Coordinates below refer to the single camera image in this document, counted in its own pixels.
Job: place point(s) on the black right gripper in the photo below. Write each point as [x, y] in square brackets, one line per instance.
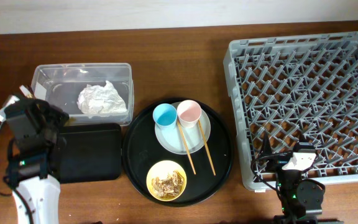
[276, 161]

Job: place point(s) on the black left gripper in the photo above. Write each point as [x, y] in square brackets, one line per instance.
[52, 112]

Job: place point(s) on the white napkin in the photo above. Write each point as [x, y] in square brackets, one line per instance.
[97, 99]

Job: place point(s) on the yellow bowl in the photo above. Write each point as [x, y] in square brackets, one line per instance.
[161, 169]

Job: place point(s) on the food scraps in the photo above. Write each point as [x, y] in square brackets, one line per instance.
[168, 187]

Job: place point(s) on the blue cup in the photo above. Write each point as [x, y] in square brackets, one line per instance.
[165, 116]

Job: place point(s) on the gold foil wrapper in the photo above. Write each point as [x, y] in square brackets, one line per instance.
[26, 92]

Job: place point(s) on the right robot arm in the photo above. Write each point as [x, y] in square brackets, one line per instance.
[301, 198]

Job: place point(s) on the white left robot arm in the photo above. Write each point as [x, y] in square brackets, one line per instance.
[37, 199]

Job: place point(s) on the grey dishwasher rack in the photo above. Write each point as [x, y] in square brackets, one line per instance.
[289, 86]

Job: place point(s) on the black rectangular tray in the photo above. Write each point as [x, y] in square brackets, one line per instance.
[90, 153]

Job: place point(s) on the right wooden chopstick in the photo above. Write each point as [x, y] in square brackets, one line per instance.
[207, 148]

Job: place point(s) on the wooden chopstick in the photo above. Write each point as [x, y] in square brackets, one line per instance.
[207, 148]
[186, 147]

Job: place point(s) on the clear plastic bin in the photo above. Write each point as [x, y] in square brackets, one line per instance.
[60, 85]

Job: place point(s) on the pink cup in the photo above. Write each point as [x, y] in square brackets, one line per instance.
[189, 112]

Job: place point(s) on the left wooden chopstick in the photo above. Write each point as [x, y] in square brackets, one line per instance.
[186, 147]

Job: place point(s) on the round black tray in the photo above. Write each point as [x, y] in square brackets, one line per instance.
[141, 150]

